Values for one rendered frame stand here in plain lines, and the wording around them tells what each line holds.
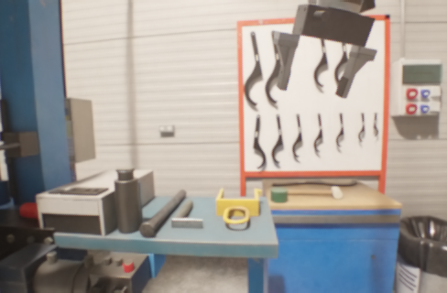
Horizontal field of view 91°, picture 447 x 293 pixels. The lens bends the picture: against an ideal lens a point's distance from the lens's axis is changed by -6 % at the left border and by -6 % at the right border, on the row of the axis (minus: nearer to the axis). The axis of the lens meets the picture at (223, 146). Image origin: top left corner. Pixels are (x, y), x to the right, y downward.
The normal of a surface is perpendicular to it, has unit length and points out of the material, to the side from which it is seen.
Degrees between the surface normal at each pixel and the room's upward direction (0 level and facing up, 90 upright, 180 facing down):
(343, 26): 113
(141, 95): 90
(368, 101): 90
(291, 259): 90
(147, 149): 90
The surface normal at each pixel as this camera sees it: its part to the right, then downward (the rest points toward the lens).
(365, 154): -0.11, 0.11
